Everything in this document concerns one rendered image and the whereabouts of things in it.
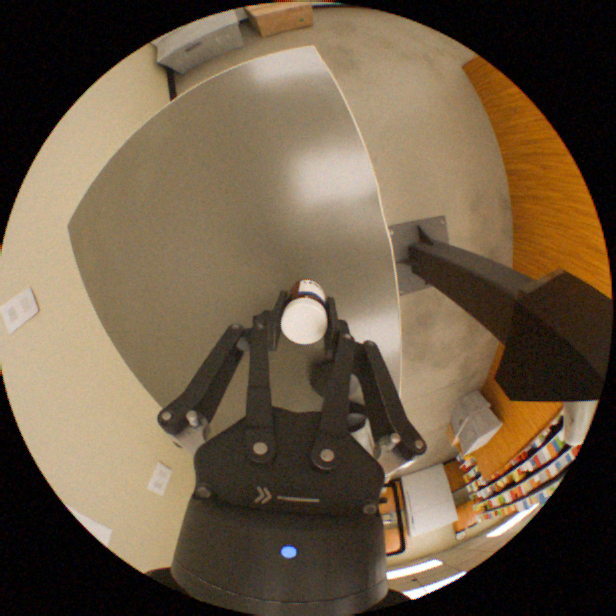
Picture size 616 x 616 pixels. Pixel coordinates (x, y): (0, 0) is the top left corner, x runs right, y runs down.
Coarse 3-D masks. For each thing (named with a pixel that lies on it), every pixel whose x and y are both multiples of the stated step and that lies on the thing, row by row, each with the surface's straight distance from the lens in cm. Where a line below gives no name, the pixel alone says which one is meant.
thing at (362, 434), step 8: (352, 416) 43; (360, 416) 43; (352, 424) 42; (360, 424) 42; (368, 424) 44; (352, 432) 41; (360, 432) 41; (368, 432) 43; (360, 440) 40; (368, 440) 41; (368, 448) 40; (384, 504) 40
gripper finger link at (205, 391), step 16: (224, 336) 15; (240, 336) 15; (224, 352) 13; (240, 352) 16; (208, 368) 12; (224, 368) 13; (192, 384) 12; (208, 384) 11; (224, 384) 13; (176, 400) 11; (192, 400) 11; (208, 400) 12; (160, 416) 11; (176, 416) 10; (208, 416) 12; (176, 432) 11
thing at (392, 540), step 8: (384, 488) 109; (384, 496) 108; (392, 496) 109; (392, 504) 108; (384, 512) 107; (384, 520) 107; (384, 528) 107; (392, 528) 108; (392, 536) 108; (392, 544) 108
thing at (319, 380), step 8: (320, 368) 33; (328, 368) 32; (352, 368) 33; (312, 376) 34; (320, 376) 33; (328, 376) 32; (352, 376) 33; (312, 384) 35; (320, 384) 34; (352, 384) 34; (320, 392) 35; (352, 392) 36
